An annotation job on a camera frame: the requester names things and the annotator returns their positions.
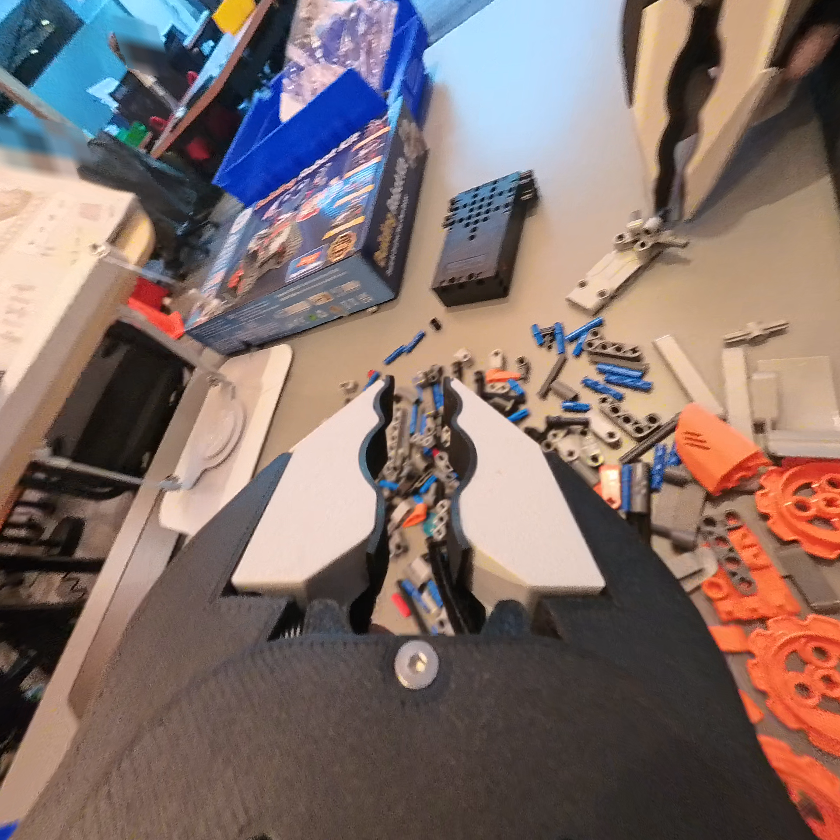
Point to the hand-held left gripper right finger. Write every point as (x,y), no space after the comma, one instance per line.
(531,525)

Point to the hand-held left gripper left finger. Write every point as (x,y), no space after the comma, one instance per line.
(308,525)

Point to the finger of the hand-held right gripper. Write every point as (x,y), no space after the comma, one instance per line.
(656,52)
(748,39)

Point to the pile of small building pieces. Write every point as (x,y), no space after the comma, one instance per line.
(617,380)

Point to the grey building piece assembly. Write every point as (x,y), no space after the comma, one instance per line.
(610,275)

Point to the person's right hand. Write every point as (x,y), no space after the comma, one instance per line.
(814,52)

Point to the white plastic tray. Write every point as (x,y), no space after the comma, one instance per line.
(262,400)

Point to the dark grey panel piece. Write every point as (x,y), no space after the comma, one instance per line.
(679,512)

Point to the black beam with holes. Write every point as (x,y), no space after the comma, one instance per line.
(728,551)

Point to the orange curved panel piece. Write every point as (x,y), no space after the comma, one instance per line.
(722,453)

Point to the light grey long slat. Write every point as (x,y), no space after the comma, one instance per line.
(689,377)

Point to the black storage case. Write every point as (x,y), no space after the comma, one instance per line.
(124,394)

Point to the blue plastic bin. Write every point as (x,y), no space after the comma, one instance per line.
(410,52)
(295,144)

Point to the red plastic part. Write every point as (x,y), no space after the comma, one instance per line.
(157,315)

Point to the black battery box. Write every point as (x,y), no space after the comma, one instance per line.
(479,262)

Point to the orange gear wheel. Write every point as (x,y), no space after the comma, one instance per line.
(800,682)
(804,505)
(807,794)

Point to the blue building set box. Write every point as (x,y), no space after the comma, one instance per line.
(315,249)

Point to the dark grey beam piece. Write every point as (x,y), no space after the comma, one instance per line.
(814,577)

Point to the grey cross axle connector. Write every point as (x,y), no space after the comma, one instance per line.
(754,333)

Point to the light grey flat panels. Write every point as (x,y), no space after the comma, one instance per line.
(794,394)

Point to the clear acrylic stand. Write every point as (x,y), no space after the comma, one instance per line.
(131,266)

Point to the clear plastic bag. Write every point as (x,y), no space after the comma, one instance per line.
(341,52)

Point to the white cardboard box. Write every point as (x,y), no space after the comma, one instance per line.
(59,275)

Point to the black bag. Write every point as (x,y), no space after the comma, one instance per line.
(144,177)

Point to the yellow block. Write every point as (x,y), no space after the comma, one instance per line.
(233,14)

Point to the orange beam frame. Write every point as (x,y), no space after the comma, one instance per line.
(754,584)

